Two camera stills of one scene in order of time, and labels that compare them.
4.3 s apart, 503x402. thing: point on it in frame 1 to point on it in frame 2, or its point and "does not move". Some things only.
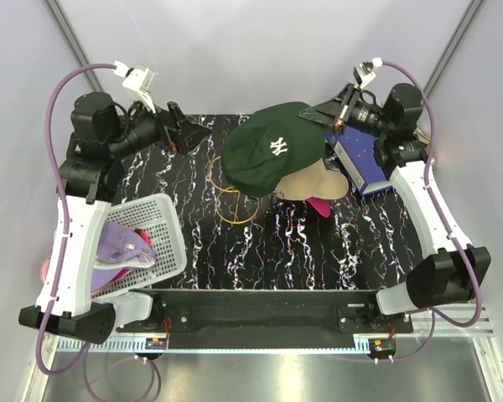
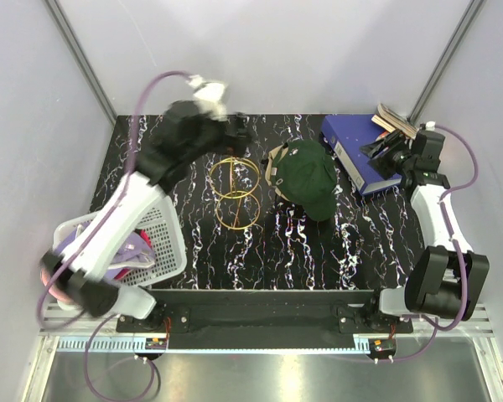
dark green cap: x=262 y=149 to x=304 y=172
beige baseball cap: x=314 y=181 to x=282 y=149
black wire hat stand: x=288 y=209 does not move
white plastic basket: x=155 y=213 does not move
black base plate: x=266 y=319 does not move
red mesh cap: x=144 y=235 does not move
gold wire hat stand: x=232 y=205 does not move
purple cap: x=119 y=247 does not move
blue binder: x=355 y=150 does not move
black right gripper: x=335 y=111 to x=393 y=141
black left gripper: x=183 y=135 to x=237 y=142
